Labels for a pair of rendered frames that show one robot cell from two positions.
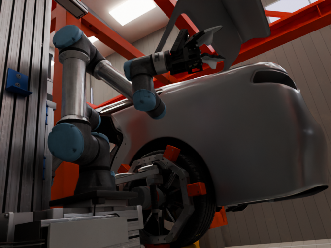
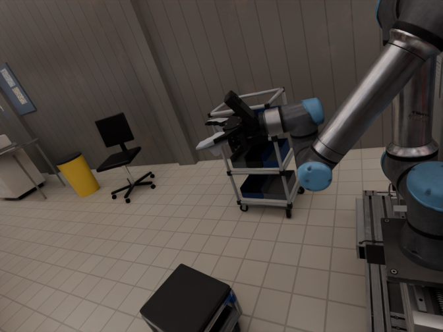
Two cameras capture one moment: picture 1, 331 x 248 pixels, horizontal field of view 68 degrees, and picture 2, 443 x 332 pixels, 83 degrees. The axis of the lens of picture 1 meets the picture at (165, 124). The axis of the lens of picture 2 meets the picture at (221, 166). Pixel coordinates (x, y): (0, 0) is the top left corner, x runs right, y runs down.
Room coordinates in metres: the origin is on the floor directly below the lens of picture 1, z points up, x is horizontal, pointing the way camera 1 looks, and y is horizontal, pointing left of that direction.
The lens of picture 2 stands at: (1.42, -0.11, 1.46)
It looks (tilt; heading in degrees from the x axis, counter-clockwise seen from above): 25 degrees down; 187
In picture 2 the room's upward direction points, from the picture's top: 19 degrees counter-clockwise
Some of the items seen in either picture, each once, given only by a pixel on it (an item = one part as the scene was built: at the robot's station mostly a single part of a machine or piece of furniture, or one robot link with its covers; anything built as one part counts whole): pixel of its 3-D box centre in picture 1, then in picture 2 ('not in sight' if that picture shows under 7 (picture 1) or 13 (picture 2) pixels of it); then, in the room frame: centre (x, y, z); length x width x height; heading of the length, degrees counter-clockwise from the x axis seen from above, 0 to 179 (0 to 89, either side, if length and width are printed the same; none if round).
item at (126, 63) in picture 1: (140, 69); (301, 116); (0.74, 0.06, 1.21); 0.11 x 0.08 x 0.09; 78
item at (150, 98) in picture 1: (145, 95); (307, 150); (0.76, 0.06, 1.11); 0.11 x 0.08 x 0.11; 168
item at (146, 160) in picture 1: (153, 197); not in sight; (1.68, 0.15, 0.85); 0.54 x 0.07 x 0.54; 60
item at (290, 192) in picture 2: not in sight; (260, 156); (-0.55, 0.00, 0.50); 0.54 x 0.42 x 1.00; 60
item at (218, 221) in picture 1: (210, 214); not in sight; (3.81, -0.46, 0.69); 0.52 x 0.17 x 0.35; 150
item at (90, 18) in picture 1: (154, 77); not in sight; (2.92, 0.07, 2.54); 2.58 x 0.12 x 0.42; 150
